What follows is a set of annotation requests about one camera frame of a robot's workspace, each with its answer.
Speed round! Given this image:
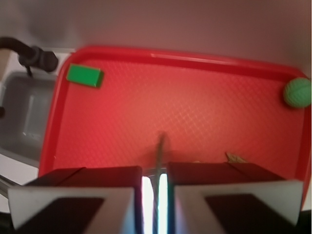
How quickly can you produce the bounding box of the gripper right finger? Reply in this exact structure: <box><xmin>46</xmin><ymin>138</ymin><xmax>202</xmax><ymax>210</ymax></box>
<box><xmin>167</xmin><ymin>162</ymin><xmax>303</xmax><ymax>234</ymax></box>

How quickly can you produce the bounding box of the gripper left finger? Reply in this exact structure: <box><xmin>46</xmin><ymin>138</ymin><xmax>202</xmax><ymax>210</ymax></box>
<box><xmin>8</xmin><ymin>166</ymin><xmax>143</xmax><ymax>234</ymax></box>

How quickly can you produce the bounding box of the green textured ball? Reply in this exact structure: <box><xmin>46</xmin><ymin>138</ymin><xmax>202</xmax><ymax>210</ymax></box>
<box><xmin>283</xmin><ymin>78</ymin><xmax>312</xmax><ymax>108</ymax></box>

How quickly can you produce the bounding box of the grey toy faucet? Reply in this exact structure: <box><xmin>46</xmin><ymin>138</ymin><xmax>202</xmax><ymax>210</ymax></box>
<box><xmin>0</xmin><ymin>37</ymin><xmax>59</xmax><ymax>77</ymax></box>

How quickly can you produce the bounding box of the green rectangular block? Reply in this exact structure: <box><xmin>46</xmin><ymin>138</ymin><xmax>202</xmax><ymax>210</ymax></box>
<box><xmin>66</xmin><ymin>64</ymin><xmax>104</xmax><ymax>88</ymax></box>

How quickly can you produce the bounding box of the red plastic tray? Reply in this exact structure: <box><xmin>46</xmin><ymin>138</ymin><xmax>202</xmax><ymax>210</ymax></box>
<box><xmin>39</xmin><ymin>46</ymin><xmax>311</xmax><ymax>193</ymax></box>

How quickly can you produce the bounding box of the grey plastic sink basin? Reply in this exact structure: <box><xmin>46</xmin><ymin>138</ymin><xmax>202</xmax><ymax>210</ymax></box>
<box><xmin>0</xmin><ymin>51</ymin><xmax>71</xmax><ymax>193</ymax></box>

